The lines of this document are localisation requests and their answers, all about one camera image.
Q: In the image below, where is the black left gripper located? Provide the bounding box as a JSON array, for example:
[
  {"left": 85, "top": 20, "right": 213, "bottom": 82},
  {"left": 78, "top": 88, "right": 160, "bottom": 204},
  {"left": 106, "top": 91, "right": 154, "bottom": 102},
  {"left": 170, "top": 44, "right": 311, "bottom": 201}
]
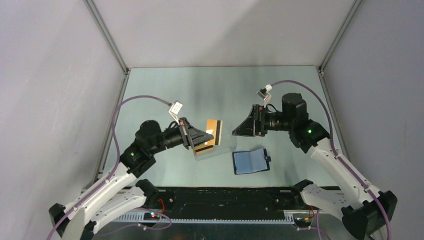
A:
[{"left": 150, "top": 117, "right": 214, "bottom": 154}]

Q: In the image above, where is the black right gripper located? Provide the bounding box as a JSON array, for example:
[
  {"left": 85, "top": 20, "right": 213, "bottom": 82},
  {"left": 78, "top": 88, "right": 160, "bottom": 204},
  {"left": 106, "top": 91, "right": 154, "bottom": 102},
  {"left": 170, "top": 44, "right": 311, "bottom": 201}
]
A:
[{"left": 231, "top": 104, "right": 293, "bottom": 137}]

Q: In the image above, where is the clear plastic tray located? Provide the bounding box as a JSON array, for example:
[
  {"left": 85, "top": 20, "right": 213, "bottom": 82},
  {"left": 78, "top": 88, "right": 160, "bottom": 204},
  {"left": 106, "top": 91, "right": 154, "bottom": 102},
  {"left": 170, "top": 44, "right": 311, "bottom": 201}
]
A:
[{"left": 193, "top": 133, "right": 237, "bottom": 161}]

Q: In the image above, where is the blue leather card holder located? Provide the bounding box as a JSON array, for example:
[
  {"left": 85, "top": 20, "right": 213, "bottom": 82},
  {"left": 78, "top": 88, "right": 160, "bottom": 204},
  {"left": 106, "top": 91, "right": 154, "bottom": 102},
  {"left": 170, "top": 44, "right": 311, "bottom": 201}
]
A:
[{"left": 232, "top": 148, "right": 272, "bottom": 175}]

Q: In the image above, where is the gold card with black stripe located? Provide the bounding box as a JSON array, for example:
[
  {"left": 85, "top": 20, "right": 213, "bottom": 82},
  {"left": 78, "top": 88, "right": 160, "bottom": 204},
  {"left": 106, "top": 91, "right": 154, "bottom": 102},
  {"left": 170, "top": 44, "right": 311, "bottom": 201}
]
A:
[{"left": 194, "top": 144, "right": 215, "bottom": 156}]

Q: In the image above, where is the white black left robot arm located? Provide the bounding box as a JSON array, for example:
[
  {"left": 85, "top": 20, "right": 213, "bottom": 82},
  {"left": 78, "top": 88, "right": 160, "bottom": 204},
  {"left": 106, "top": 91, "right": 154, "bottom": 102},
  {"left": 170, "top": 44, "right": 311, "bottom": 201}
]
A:
[{"left": 48, "top": 117, "right": 214, "bottom": 240}]

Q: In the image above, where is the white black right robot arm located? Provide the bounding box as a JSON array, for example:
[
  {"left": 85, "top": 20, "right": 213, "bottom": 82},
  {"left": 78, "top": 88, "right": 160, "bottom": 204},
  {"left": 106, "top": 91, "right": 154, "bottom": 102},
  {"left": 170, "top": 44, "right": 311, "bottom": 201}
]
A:
[{"left": 232, "top": 93, "right": 398, "bottom": 240}]

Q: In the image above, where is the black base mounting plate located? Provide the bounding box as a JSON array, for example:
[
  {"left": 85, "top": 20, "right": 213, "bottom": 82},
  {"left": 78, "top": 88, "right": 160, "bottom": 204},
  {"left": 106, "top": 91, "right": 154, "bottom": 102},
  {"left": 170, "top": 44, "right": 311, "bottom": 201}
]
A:
[{"left": 142, "top": 187, "right": 317, "bottom": 220}]

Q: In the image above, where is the left electronics board with leds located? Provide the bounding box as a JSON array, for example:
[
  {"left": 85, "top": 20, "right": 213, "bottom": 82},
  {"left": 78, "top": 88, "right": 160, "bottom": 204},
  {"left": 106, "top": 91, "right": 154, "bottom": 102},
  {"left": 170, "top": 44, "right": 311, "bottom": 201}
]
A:
[{"left": 143, "top": 212, "right": 161, "bottom": 221}]

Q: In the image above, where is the electronics board with leds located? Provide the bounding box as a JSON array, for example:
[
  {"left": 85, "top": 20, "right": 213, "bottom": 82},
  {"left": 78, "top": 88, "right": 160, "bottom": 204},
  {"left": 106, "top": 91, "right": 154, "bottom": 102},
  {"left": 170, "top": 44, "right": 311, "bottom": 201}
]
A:
[
  {"left": 143, "top": 212, "right": 161, "bottom": 221},
  {"left": 293, "top": 217, "right": 314, "bottom": 229}
]

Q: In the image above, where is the right electronics board with leds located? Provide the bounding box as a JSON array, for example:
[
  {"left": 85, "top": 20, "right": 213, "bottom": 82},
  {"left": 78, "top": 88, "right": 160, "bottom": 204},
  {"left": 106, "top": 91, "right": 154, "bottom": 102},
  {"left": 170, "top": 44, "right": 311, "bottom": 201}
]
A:
[{"left": 293, "top": 217, "right": 314, "bottom": 229}]

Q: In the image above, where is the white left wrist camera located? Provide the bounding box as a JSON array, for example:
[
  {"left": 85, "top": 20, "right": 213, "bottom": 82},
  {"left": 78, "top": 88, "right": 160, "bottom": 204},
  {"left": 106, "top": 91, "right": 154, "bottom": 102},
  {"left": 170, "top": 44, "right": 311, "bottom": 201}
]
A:
[{"left": 168, "top": 100, "right": 183, "bottom": 125}]

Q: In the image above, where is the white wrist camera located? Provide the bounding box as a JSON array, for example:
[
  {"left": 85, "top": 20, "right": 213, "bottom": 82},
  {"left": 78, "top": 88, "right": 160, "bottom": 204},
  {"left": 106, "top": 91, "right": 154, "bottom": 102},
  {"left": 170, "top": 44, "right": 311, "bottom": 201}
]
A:
[
  {"left": 168, "top": 100, "right": 183, "bottom": 125},
  {"left": 257, "top": 84, "right": 273, "bottom": 107}
]

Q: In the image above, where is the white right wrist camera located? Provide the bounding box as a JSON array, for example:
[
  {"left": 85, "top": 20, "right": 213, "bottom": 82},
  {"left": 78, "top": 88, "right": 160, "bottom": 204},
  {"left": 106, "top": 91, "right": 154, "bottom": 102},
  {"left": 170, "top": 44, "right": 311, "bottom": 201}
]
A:
[{"left": 257, "top": 84, "right": 273, "bottom": 107}]

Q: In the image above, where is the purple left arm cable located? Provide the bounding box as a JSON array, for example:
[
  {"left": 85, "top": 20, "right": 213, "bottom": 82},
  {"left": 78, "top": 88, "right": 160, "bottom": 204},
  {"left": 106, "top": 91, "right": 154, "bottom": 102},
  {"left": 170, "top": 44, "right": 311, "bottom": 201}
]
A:
[{"left": 46, "top": 95, "right": 175, "bottom": 240}]

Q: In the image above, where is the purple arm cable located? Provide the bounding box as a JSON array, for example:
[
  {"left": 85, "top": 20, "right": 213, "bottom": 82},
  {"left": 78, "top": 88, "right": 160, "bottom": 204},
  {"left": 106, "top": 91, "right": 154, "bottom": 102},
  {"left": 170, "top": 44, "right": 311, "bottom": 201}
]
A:
[
  {"left": 269, "top": 79, "right": 393, "bottom": 240},
  {"left": 46, "top": 95, "right": 175, "bottom": 240}
]

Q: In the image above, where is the grey slotted cable duct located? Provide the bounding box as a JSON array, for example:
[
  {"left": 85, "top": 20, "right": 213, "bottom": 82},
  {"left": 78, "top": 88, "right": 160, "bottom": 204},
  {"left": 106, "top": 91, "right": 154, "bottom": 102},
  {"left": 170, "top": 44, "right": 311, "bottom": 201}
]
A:
[{"left": 112, "top": 211, "right": 295, "bottom": 225}]

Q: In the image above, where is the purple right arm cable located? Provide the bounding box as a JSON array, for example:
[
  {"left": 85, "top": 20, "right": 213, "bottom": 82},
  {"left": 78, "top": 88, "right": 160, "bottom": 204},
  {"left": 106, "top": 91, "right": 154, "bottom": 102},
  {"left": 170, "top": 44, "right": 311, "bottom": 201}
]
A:
[{"left": 269, "top": 79, "right": 393, "bottom": 240}]

